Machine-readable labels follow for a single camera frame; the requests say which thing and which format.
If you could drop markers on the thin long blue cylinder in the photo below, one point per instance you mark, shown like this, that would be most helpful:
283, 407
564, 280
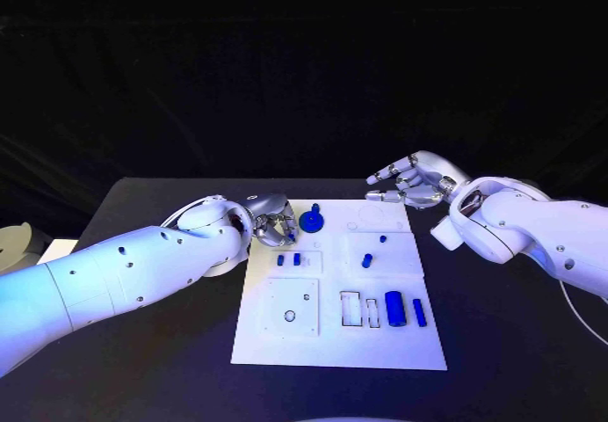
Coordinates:
420, 313

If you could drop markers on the white task board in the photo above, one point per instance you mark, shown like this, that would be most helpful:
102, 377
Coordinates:
332, 343

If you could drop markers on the blue gear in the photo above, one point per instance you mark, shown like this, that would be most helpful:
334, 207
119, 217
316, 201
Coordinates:
312, 222

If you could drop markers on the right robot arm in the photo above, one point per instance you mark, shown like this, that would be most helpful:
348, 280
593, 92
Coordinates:
532, 227

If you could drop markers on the blue plug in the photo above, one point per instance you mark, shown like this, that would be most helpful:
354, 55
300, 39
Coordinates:
280, 260
298, 259

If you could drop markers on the white box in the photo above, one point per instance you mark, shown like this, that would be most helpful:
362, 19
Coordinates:
58, 249

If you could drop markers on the thick blue cylinder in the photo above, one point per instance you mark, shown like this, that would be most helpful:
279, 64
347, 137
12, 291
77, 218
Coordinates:
395, 308

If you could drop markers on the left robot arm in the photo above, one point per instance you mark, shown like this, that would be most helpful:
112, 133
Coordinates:
119, 277

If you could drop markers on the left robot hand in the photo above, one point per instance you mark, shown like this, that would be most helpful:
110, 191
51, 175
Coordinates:
269, 204

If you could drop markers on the pale round object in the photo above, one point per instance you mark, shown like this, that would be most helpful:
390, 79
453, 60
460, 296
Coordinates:
17, 245

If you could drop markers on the short blue cylinder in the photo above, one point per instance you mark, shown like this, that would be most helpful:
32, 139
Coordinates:
367, 260

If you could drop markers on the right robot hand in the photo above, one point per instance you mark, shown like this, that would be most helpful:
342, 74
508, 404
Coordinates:
434, 168

